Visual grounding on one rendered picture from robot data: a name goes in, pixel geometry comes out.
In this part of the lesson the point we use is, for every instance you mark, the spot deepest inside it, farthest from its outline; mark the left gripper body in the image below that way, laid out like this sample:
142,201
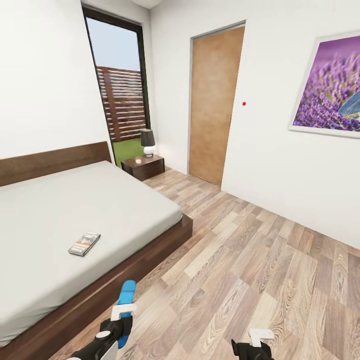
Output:
124,325

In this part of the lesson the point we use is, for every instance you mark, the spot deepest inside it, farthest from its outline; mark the hardback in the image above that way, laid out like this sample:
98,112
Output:
84,244

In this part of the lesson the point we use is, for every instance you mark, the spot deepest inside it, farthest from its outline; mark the table lamp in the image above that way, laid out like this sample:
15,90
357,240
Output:
147,141

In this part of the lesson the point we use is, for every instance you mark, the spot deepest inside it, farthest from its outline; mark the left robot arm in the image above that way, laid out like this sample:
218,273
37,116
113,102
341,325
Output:
105,345

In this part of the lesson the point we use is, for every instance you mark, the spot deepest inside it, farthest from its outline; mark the fixed window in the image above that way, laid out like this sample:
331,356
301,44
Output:
118,53

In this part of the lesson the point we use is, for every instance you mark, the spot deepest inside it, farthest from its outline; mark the sandal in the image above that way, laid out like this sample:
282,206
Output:
126,297

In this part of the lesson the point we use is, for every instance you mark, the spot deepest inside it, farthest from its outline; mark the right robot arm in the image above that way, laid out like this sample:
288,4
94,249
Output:
254,350

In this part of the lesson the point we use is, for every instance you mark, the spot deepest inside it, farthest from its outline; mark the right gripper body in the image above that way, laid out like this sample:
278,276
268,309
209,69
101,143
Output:
249,352

